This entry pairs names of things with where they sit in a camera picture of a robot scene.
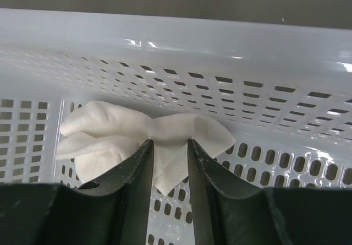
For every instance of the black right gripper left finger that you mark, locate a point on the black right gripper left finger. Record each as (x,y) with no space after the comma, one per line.
(110,209)

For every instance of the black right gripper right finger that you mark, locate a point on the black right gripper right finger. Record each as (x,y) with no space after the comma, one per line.
(229,210)

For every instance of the white perforated plastic basket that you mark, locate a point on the white perforated plastic basket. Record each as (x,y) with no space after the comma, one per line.
(283,92)

